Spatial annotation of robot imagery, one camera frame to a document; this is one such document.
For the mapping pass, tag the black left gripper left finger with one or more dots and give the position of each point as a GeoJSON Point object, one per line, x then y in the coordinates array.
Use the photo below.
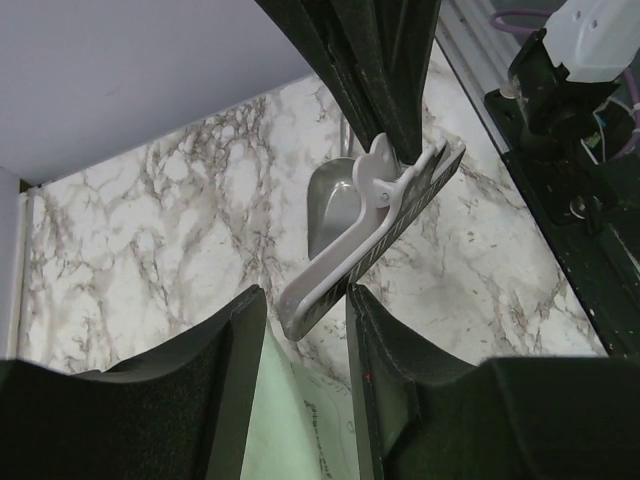
{"type": "Point", "coordinates": [178, 411]}

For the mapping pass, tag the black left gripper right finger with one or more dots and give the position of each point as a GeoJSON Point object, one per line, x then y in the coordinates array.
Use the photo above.
{"type": "Point", "coordinates": [422, 413]}

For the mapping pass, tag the grey plastic bag clip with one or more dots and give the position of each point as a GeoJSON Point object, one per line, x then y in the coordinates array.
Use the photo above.
{"type": "Point", "coordinates": [392, 195]}

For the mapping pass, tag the green cat litter bag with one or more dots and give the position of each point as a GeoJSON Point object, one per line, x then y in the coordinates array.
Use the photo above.
{"type": "Point", "coordinates": [302, 423]}

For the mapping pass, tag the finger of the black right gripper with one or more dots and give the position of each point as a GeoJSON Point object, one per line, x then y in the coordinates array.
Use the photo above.
{"type": "Point", "coordinates": [348, 44]}
{"type": "Point", "coordinates": [411, 54]}

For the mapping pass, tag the silver metal scoop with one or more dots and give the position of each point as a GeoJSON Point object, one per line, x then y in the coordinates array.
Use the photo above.
{"type": "Point", "coordinates": [333, 204]}

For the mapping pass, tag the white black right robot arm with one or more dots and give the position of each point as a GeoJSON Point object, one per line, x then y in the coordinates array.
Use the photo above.
{"type": "Point", "coordinates": [567, 68]}

